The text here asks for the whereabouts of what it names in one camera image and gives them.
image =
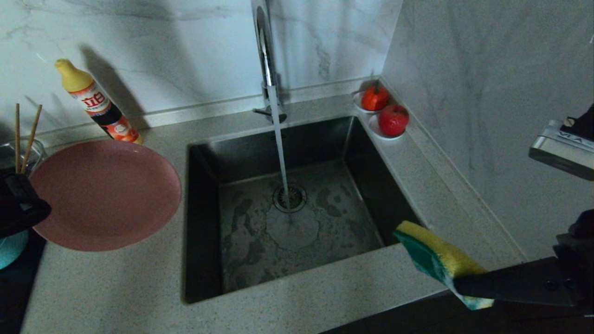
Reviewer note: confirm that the pink plastic plate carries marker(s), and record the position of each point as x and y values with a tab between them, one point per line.
106	195

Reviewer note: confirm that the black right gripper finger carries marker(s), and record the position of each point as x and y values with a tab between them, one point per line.
519	280

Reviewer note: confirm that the red toy apple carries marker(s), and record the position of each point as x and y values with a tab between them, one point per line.
393	119

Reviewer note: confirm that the orange-red toy tomato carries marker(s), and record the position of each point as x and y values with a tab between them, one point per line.
374	98

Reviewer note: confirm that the round metal drain strainer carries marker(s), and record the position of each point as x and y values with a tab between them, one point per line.
297	197

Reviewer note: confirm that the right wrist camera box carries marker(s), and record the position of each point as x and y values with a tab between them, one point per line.
561	150

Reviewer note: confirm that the stainless steel sink basin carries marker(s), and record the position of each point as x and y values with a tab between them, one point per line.
325	241

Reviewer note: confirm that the teal plastic bowl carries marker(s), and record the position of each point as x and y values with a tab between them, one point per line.
11	248

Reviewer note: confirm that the black induction cooktop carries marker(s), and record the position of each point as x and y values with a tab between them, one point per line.
18	287

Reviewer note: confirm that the chrome sink faucet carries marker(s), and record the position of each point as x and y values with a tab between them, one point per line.
265	55

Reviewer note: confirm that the small white round dish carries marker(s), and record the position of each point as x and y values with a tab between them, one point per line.
357	105
374	131

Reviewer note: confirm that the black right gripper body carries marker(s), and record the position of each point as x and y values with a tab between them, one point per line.
580	260

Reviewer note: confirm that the orange dish soap bottle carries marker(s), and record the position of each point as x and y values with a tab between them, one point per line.
100	109

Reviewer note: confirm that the yellow green sponge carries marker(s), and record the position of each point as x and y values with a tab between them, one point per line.
431	257

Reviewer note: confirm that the clear glass cup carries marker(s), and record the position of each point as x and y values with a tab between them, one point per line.
28	150

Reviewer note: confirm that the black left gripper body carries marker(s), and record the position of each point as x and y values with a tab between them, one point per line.
18	204

